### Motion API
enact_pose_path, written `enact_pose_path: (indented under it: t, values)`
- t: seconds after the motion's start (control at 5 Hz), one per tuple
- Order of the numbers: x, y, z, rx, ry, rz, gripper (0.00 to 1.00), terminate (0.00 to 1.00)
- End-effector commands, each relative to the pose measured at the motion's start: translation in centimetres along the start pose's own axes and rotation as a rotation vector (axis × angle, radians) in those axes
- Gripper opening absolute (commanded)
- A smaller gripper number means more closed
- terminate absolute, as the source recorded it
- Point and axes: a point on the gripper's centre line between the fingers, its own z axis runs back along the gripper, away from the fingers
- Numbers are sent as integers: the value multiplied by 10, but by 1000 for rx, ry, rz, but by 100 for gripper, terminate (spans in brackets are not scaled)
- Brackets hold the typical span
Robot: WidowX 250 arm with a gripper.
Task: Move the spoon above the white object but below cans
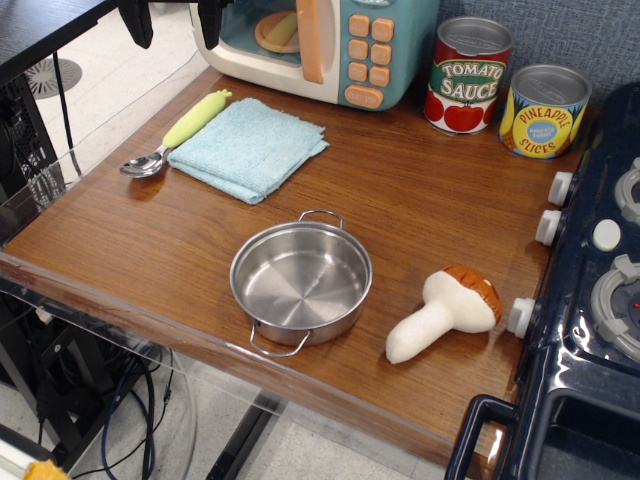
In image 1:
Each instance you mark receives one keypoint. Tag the plush mushroom toy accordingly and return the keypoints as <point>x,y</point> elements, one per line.
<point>455,298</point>

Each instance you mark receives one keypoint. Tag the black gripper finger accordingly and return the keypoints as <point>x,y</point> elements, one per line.
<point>210,16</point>
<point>137,18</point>

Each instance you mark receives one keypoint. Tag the stainless steel pot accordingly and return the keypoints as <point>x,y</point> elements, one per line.
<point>301,283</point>

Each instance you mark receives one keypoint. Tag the black table leg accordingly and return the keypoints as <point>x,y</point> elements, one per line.
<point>231,460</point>

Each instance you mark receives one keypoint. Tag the black desk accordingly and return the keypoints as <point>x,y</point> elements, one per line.
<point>33,30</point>

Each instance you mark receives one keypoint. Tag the light blue folded cloth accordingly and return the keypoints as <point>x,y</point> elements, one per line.
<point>249,150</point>

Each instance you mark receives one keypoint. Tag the toy microwave oven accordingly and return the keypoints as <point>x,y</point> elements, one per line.
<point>360,54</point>

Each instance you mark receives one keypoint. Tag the green handled metal spoon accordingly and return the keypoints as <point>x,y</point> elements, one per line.
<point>194,120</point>

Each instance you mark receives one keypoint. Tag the black computer tower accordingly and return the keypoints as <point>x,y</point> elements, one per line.
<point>26,148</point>

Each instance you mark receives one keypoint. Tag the yellow fuzzy object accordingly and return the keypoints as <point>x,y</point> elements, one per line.
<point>44,470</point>

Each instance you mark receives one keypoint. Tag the pineapple slices can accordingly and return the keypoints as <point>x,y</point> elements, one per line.
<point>544,110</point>

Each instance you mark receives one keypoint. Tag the orange toy plate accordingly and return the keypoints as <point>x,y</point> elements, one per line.
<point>278,33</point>

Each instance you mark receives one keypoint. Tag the tomato sauce can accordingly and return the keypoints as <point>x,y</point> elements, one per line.
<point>469,64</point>

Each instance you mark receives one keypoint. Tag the dark blue toy stove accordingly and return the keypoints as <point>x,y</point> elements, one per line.
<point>576,412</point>

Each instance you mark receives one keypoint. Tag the white stove knob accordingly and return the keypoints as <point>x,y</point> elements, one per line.
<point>559,188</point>
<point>520,316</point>
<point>548,227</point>

